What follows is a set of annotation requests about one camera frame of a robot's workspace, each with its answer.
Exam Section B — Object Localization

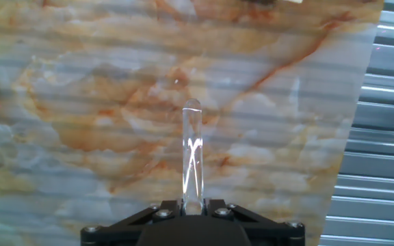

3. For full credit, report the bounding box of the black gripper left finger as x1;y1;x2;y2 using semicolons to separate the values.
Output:
79;199;185;246

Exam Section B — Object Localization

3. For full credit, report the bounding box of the orange marble pattern mat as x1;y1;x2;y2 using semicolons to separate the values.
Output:
0;0;386;246

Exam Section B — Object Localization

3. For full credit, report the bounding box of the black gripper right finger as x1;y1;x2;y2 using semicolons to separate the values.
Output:
203;199;306;246

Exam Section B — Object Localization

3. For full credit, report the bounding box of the clear glass test tube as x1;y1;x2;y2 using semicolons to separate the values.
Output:
181;98;205;217

